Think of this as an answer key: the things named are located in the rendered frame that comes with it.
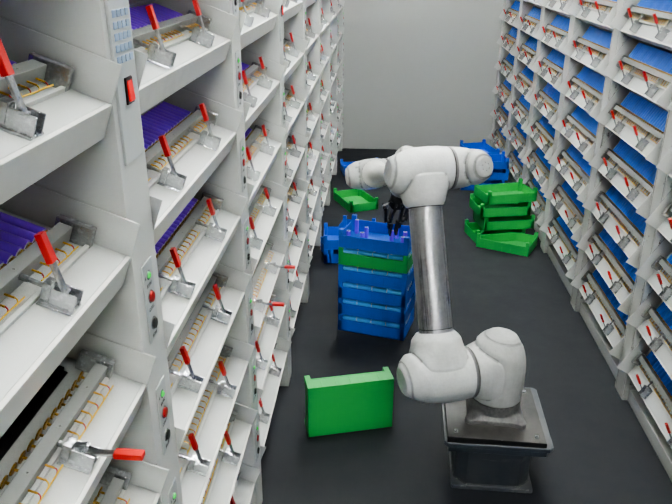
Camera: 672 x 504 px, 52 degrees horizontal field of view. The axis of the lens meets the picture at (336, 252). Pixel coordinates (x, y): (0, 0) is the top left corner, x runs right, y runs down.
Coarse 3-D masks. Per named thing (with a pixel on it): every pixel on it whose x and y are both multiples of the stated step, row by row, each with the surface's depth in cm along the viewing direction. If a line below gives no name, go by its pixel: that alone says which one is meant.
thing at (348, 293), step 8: (344, 288) 297; (352, 288) 296; (344, 296) 298; (352, 296) 297; (360, 296) 296; (368, 296) 295; (376, 296) 293; (384, 296) 292; (392, 296) 291; (400, 296) 289; (408, 296) 294; (384, 304) 293; (392, 304) 292; (400, 304) 291
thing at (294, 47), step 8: (288, 40) 280; (296, 40) 282; (304, 40) 281; (288, 48) 268; (296, 48) 283; (304, 48) 283; (288, 56) 263; (296, 56) 268; (288, 64) 243; (296, 64) 265; (288, 72) 240
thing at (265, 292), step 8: (272, 240) 241; (280, 240) 241; (272, 248) 243; (280, 248) 242; (280, 256) 241; (280, 264) 235; (264, 280) 221; (272, 280) 223; (264, 288) 216; (272, 288) 218; (264, 296) 212; (256, 312) 202; (264, 312) 204; (256, 320) 198; (256, 328) 186; (256, 336) 187
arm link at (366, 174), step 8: (368, 160) 254; (376, 160) 253; (384, 160) 258; (352, 168) 254; (360, 168) 253; (368, 168) 251; (376, 168) 247; (352, 176) 254; (360, 176) 253; (368, 176) 251; (376, 176) 246; (352, 184) 255; (360, 184) 255; (368, 184) 253; (376, 184) 253; (384, 184) 257
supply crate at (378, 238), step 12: (348, 228) 299; (360, 228) 306; (372, 228) 304; (384, 228) 302; (408, 228) 298; (348, 240) 288; (360, 240) 286; (372, 240) 284; (384, 240) 282; (396, 240) 296; (408, 240) 279; (384, 252) 284; (396, 252) 282; (408, 252) 282
